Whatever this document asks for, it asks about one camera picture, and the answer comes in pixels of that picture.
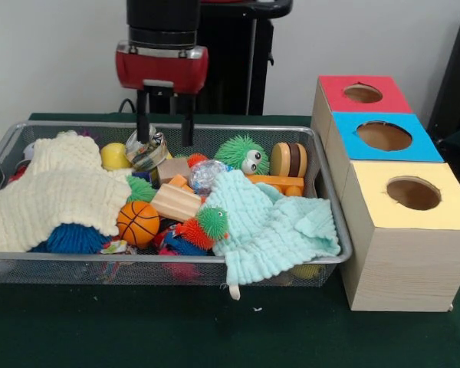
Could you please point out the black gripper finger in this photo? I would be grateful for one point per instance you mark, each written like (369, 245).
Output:
(188, 122)
(142, 115)

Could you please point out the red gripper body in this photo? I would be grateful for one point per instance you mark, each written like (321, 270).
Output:
(161, 71)

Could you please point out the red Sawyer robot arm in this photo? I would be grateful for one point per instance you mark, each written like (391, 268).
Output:
(163, 19)

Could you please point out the clear mesh bin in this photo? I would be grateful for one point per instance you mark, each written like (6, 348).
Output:
(42, 270)

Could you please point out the wooden box with three holes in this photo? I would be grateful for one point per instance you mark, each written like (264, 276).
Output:
(406, 268)

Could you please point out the yellow ball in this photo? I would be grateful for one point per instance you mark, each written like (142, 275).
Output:
(113, 157)

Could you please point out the green spiky ball with eyes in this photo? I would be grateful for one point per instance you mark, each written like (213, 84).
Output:
(234, 153)

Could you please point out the clear glitter ball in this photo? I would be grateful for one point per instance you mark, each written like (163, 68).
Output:
(207, 176)

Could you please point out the ridged wooden block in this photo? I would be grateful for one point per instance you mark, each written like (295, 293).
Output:
(174, 201)

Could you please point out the green and orange spiky caterpillar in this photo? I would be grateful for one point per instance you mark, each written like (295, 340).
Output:
(211, 220)

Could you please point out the wooden striped burger toy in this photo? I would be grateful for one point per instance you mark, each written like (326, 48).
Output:
(289, 159)

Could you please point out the small orange basketball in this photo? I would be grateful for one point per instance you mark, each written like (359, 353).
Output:
(138, 224)

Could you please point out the cream muslin cloth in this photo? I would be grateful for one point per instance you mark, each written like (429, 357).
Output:
(53, 191)

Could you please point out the mint green muslin cloth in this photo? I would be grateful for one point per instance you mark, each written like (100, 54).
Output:
(276, 230)

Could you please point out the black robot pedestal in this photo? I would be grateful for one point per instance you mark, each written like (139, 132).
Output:
(230, 57)

